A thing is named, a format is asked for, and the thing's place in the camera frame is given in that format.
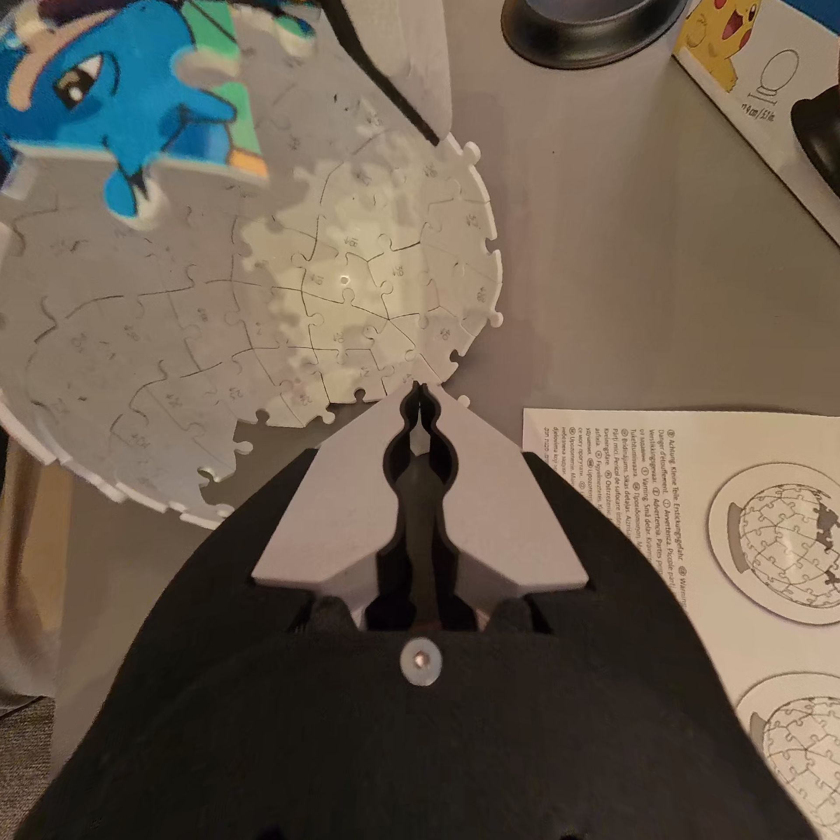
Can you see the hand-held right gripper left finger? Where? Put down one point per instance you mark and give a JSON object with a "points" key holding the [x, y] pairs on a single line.
{"points": [[321, 525]]}

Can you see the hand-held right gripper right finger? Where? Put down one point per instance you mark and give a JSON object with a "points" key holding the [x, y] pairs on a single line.
{"points": [[512, 525]]}

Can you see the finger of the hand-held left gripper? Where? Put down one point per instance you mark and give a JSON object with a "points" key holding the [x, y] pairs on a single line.
{"points": [[420, 59]]}

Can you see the partly built puzzle ball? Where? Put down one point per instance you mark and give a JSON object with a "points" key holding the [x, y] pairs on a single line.
{"points": [[197, 295]]}

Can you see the black round ball stand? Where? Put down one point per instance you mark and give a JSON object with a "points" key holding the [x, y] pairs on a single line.
{"points": [[590, 33]]}

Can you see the blue puzzle box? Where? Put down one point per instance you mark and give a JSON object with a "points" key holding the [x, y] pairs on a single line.
{"points": [[754, 98]]}

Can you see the white instruction leaflet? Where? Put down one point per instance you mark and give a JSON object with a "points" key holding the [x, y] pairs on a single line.
{"points": [[695, 446]]}

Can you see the person's leg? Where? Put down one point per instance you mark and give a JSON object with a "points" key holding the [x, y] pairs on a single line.
{"points": [[33, 558]]}

